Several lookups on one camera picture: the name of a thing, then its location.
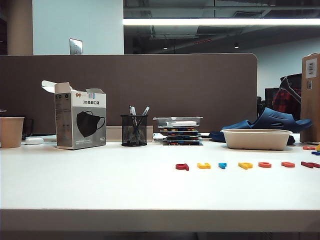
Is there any yellow letter p magnet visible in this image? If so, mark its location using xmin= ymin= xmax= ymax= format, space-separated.
xmin=237 ymin=161 xmax=254 ymax=171

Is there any flat magnet letter pack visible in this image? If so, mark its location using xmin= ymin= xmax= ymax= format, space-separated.
xmin=162 ymin=134 xmax=202 ymax=142
xmin=162 ymin=140 xmax=204 ymax=147
xmin=159 ymin=127 xmax=201 ymax=134

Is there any brown paper cup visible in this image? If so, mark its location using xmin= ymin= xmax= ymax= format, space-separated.
xmin=0 ymin=116 xmax=26 ymax=149

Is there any dark red letter h magnet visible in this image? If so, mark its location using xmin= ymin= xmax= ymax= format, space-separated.
xmin=300 ymin=161 xmax=320 ymax=169

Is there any clear plastic package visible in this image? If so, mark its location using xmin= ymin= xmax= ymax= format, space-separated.
xmin=152 ymin=115 xmax=204 ymax=129

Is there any black white pen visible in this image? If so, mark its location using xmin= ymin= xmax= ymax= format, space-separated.
xmin=128 ymin=105 xmax=139 ymax=134
xmin=134 ymin=105 xmax=151 ymax=134

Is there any black mesh pen holder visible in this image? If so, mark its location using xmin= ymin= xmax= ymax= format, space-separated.
xmin=120 ymin=114 xmax=149 ymax=148

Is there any brown desk partition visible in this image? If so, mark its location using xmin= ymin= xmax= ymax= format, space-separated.
xmin=0 ymin=52 xmax=259 ymax=135

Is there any grey face mask box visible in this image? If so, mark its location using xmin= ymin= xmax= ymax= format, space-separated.
xmin=41 ymin=79 xmax=107 ymax=151

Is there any beige pulp tray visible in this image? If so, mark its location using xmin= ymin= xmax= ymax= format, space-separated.
xmin=220 ymin=128 xmax=294 ymax=151

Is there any black monitor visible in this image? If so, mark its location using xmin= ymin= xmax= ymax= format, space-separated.
xmin=264 ymin=87 xmax=281 ymax=112

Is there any red plaid garment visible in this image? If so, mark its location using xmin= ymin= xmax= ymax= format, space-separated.
xmin=271 ymin=87 xmax=302 ymax=120

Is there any white earbud case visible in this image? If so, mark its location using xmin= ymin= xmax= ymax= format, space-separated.
xmin=24 ymin=136 xmax=45 ymax=146

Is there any black office chair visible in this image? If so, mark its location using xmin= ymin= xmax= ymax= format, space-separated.
xmin=279 ymin=72 xmax=303 ymax=121

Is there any brown cardboard box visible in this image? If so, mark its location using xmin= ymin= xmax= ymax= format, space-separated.
xmin=299 ymin=52 xmax=320 ymax=144

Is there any silver wall plate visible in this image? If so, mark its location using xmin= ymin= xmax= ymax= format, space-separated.
xmin=69 ymin=38 xmax=84 ymax=56

